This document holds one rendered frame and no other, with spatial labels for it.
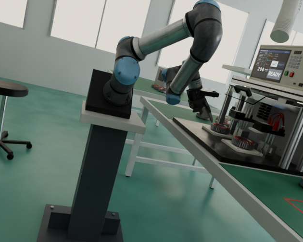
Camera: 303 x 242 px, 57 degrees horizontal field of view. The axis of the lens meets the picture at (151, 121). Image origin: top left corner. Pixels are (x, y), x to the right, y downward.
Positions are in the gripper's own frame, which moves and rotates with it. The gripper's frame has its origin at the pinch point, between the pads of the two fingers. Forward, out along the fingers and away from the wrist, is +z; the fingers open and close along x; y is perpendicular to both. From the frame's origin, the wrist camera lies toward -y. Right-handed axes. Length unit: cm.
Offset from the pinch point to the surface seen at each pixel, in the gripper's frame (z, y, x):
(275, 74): -15.1, -36.9, 13.0
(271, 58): -21.9, -41.3, 5.4
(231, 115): 3.8, -14.4, -0.4
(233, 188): 1, 20, 63
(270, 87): -10.7, -30.7, 16.4
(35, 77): -22, 158, -448
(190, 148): 0.9, 20.1, 23.1
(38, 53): -62, 135, -448
